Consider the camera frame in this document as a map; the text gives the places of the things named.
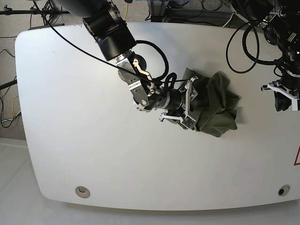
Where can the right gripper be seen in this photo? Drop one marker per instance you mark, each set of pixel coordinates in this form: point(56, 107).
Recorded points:
point(172, 100)

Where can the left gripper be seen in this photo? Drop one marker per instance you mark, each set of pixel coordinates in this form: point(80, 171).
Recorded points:
point(290, 80)

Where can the olive green T-shirt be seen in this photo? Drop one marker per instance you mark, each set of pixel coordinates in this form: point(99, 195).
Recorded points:
point(215, 105)

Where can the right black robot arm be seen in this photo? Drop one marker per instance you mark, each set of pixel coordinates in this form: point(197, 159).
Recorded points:
point(103, 21)

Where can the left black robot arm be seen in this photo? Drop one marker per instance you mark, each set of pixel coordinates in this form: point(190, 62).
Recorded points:
point(280, 28)

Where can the right table grommet hole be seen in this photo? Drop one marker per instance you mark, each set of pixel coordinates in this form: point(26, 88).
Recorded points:
point(284, 190)

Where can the table grommet hole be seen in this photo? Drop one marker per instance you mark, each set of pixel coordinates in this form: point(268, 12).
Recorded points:
point(82, 192)
point(284, 190)

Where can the left table grommet hole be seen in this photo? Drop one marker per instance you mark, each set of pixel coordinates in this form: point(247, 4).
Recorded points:
point(82, 192)

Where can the black tripod stand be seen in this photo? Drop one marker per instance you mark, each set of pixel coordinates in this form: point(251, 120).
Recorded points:
point(47, 10)

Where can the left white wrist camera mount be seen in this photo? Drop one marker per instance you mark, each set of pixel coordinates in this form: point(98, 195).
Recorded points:
point(276, 86)

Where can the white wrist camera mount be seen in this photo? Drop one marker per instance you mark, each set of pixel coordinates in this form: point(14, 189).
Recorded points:
point(186, 118)
point(276, 86)

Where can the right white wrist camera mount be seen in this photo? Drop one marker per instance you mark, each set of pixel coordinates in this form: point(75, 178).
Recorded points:
point(186, 118)

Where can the grey metal frame base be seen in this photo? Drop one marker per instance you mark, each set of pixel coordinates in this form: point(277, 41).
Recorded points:
point(204, 12)

